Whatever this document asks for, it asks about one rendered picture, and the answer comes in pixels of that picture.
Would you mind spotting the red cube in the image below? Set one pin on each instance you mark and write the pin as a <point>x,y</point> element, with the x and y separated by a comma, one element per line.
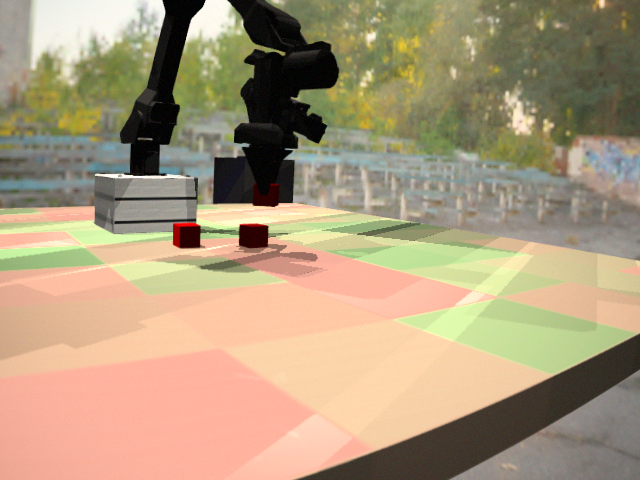
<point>253,235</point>
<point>269,200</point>
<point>186,235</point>

